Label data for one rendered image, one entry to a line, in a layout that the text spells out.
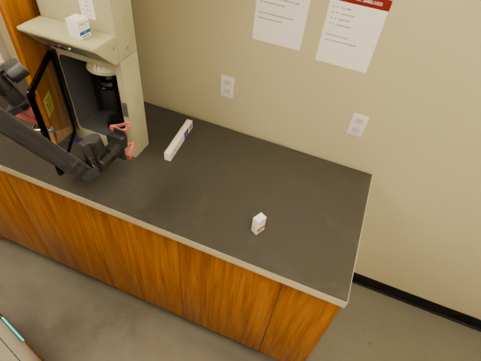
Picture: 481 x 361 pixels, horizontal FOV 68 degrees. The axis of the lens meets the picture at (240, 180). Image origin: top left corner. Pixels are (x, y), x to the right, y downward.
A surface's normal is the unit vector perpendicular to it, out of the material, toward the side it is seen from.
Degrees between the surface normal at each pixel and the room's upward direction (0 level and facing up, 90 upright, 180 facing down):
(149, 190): 0
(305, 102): 90
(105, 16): 90
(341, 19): 90
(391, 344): 0
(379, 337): 0
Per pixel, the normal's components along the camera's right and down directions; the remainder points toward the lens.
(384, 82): -0.37, 0.65
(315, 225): 0.08, -0.69
